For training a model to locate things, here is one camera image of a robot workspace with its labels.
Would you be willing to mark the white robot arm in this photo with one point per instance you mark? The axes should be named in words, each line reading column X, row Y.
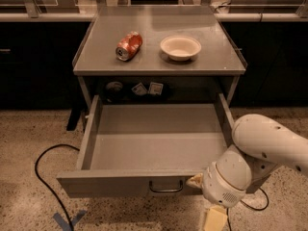
column 259, row 146

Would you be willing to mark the white paper bowl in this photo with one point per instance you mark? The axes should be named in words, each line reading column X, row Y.
column 180, row 48

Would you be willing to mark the right white packet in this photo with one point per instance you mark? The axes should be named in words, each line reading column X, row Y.
column 155, row 88

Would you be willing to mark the crushed red soda can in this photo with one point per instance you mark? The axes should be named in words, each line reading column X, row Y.
column 128, row 47

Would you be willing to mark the black top drawer handle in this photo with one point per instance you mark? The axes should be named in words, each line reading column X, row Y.
column 166, row 188

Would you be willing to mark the white packet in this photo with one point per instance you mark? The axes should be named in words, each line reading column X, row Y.
column 155, row 88
column 139, row 89

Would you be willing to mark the grey top drawer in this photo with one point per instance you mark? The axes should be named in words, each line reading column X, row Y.
column 127, row 146

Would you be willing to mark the left white packet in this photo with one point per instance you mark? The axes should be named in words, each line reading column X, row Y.
column 139, row 89

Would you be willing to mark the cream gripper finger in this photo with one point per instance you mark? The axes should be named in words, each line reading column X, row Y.
column 216, row 218
column 195, row 181

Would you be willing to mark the black tape roll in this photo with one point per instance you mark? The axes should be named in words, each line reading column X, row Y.
column 114, row 91

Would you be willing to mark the grey metal drawer cabinet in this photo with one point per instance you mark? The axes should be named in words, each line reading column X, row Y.
column 216, row 69

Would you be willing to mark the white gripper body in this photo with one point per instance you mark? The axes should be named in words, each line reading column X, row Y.
column 216, row 187

